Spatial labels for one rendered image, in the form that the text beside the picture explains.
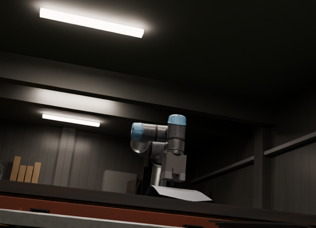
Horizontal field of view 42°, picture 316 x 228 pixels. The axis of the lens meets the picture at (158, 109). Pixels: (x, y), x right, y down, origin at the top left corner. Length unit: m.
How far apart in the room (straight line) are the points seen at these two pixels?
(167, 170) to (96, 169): 8.38
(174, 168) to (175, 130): 0.16
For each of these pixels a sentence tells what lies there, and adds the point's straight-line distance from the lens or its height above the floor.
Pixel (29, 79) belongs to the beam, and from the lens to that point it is 6.28.
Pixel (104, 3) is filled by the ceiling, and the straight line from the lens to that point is 4.75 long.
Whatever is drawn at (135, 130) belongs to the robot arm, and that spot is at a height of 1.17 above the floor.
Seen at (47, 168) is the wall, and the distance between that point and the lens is 9.95.
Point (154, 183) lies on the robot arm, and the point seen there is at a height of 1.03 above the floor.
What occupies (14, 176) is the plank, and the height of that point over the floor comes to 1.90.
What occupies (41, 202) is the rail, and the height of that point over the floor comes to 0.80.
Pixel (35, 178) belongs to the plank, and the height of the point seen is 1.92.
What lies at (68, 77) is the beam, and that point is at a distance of 6.30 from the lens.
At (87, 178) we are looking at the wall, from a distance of 9.95.
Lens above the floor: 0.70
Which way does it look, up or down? 19 degrees up
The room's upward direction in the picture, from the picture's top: 6 degrees clockwise
